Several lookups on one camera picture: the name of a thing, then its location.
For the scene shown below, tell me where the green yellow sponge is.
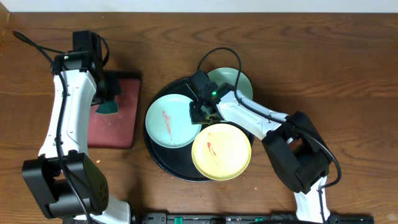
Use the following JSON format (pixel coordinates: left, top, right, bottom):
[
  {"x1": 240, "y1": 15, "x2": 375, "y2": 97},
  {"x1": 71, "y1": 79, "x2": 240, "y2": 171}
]
[{"x1": 96, "y1": 100, "x2": 119, "y2": 114}]

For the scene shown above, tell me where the light blue plate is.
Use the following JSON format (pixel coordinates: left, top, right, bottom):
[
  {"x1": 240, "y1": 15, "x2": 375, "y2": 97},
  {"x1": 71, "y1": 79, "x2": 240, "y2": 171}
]
[
  {"x1": 208, "y1": 67, "x2": 253, "y2": 100},
  {"x1": 145, "y1": 94, "x2": 201, "y2": 149}
]

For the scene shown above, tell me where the light blue plate top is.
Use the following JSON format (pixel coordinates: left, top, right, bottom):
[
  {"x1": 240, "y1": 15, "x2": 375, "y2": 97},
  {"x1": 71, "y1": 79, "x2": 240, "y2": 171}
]
[{"x1": 208, "y1": 67, "x2": 253, "y2": 100}]

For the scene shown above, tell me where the yellow plate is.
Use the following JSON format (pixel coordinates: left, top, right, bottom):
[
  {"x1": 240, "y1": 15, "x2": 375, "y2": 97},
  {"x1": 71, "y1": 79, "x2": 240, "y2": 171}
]
[{"x1": 192, "y1": 123, "x2": 251, "y2": 180}]

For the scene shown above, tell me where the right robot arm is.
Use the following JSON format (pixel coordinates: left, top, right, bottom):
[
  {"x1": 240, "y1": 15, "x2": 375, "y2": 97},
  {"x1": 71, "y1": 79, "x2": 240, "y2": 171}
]
[{"x1": 188, "y1": 70, "x2": 338, "y2": 223}]

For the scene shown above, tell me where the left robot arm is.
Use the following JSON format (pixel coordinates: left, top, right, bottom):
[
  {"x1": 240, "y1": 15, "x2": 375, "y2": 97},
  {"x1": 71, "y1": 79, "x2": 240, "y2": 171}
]
[{"x1": 13, "y1": 30, "x2": 133, "y2": 223}]

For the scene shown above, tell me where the rectangular black tray red liquid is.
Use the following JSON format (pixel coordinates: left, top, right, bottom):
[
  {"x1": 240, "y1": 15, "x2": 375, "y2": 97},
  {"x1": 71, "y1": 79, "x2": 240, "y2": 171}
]
[{"x1": 87, "y1": 71, "x2": 141, "y2": 149}]

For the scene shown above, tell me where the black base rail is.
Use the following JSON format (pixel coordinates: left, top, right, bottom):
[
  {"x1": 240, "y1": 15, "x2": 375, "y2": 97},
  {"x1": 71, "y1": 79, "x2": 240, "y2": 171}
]
[{"x1": 140, "y1": 213, "x2": 374, "y2": 224}]

